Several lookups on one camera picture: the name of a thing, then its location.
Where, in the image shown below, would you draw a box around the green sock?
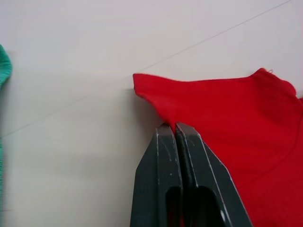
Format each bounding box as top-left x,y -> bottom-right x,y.
0,44 -> 13,209

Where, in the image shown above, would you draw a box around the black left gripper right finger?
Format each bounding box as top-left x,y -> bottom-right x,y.
175,122 -> 253,227

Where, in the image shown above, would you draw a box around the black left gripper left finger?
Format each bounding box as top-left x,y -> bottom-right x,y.
129,122 -> 184,227

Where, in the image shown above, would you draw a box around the red t-shirt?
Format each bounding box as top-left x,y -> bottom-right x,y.
132,68 -> 303,227

